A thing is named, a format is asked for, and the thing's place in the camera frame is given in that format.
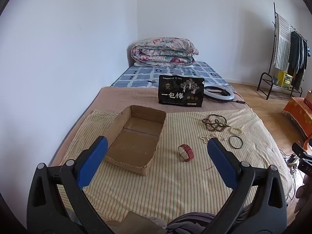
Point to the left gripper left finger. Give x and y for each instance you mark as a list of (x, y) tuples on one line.
[(46, 212)]

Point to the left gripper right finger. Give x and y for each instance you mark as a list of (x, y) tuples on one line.
[(268, 210)]

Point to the red leather watch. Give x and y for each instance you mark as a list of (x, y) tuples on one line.
[(186, 153)]

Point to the orange covered stool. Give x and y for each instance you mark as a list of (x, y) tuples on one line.
[(301, 113)]

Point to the boxes on orange stool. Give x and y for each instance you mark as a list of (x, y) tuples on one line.
[(308, 103)]

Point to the black clothes rack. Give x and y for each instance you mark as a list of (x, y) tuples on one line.
[(268, 82)]

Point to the yellow box on rack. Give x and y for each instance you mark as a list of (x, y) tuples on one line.
[(284, 79)]

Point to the dark hanging clothes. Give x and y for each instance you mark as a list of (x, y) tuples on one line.
[(297, 59)]

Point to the open cardboard box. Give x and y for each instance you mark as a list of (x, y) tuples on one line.
[(133, 138)]

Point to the brown blanket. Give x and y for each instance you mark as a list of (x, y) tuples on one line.
[(116, 99)]

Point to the striped hanging towel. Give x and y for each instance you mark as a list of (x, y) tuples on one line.
[(282, 43)]

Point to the black snack bag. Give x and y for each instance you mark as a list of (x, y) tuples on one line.
[(181, 91)]

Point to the blue checked bed sheet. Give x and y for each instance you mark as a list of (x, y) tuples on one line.
[(148, 76)]

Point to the folded floral quilt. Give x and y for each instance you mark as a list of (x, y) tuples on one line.
[(164, 51)]

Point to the power strip with cables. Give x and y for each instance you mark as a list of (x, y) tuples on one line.
[(296, 177)]

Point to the white ring light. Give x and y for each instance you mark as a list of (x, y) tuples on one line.
[(219, 93)]

